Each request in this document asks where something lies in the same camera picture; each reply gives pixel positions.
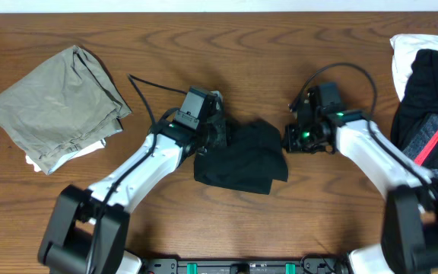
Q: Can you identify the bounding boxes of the right black cable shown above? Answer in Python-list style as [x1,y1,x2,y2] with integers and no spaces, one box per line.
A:
[289,62,438,237]

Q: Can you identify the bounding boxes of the white garment on right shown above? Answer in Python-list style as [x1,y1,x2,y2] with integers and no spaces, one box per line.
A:
[390,33,438,101]

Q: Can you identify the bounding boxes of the black cable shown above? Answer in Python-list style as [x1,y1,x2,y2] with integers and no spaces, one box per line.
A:
[87,74,189,274]
[289,62,438,237]

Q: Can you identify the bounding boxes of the folded olive green garment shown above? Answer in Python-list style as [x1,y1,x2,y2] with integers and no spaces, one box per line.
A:
[0,46,131,175]

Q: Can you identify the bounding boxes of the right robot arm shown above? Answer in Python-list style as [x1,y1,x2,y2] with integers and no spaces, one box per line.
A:
[284,89,438,273]

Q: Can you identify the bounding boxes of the left black cable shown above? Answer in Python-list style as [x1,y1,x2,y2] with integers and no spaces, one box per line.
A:
[87,74,189,274]

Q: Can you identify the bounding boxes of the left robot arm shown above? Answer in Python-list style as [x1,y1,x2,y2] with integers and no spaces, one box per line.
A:
[37,88,227,274]

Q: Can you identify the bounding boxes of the white garment under olive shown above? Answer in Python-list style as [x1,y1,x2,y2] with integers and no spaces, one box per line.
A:
[25,139,106,173]

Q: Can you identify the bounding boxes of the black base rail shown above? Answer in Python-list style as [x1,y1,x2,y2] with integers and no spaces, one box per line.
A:
[138,256,352,274]

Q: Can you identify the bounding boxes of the black Sydrogen polo shirt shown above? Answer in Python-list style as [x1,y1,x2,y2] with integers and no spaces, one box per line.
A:
[194,119,289,195]

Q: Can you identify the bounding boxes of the black grey red garment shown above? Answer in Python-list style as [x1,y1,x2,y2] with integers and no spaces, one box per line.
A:
[390,49,438,177]

